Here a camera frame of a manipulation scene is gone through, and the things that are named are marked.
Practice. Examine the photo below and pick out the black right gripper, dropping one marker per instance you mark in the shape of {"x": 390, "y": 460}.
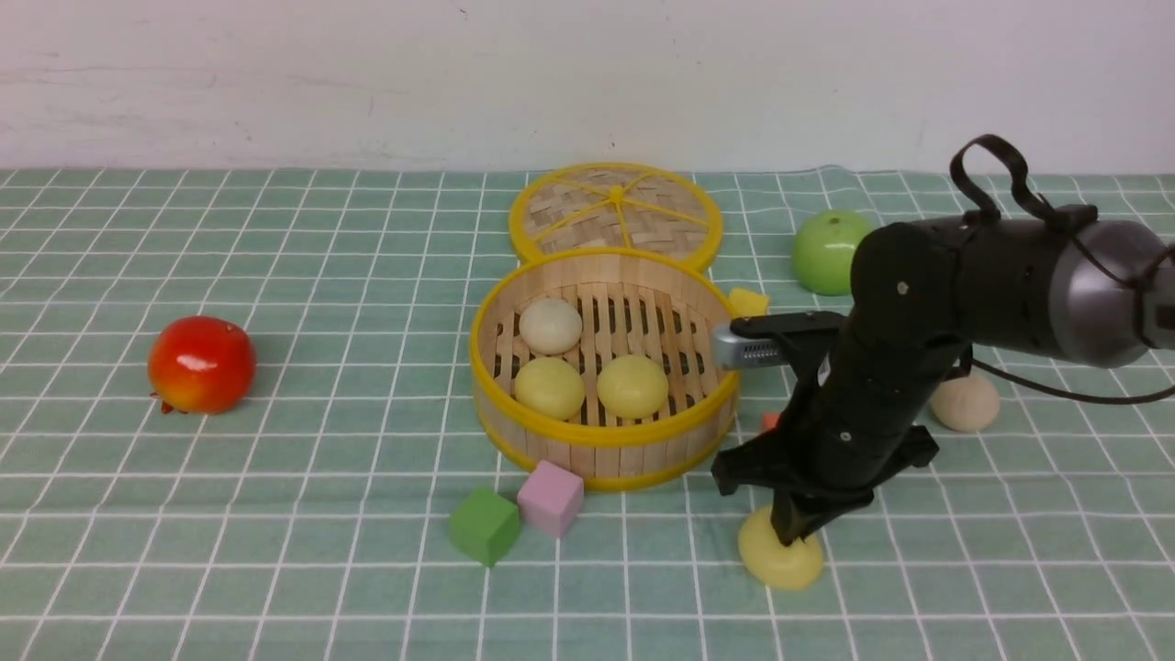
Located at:
{"x": 848, "y": 427}

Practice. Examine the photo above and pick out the yellow bun front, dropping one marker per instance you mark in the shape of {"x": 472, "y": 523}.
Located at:
{"x": 793, "y": 567}

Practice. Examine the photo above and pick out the yellow bun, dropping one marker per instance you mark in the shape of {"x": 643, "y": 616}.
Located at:
{"x": 793, "y": 567}
{"x": 551, "y": 387}
{"x": 633, "y": 387}

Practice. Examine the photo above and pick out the white bun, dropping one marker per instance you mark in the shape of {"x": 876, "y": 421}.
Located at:
{"x": 967, "y": 404}
{"x": 550, "y": 326}

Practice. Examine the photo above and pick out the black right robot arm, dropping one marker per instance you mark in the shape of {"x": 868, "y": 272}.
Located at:
{"x": 925, "y": 294}

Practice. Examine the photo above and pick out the bamboo steamer tray yellow rim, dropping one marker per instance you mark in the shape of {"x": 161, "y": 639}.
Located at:
{"x": 631, "y": 302}

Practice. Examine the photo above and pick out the woven bamboo steamer lid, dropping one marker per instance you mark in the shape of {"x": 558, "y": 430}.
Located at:
{"x": 616, "y": 205}

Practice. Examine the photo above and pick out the yellow foam cube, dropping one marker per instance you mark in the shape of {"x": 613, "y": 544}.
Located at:
{"x": 748, "y": 303}

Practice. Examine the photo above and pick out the pink foam cube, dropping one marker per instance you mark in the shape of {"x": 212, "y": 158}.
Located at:
{"x": 551, "y": 498}

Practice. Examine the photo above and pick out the green toy apple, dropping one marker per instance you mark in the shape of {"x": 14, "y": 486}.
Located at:
{"x": 824, "y": 249}

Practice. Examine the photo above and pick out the green foam cube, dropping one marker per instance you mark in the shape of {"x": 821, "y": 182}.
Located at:
{"x": 484, "y": 526}

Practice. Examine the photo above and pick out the green checked tablecloth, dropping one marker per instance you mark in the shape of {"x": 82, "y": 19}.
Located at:
{"x": 308, "y": 522}

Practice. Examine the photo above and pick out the red yellow toy pomegranate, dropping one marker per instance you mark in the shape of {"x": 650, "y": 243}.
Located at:
{"x": 203, "y": 365}

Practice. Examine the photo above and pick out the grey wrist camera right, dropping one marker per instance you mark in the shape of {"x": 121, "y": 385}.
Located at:
{"x": 800, "y": 340}

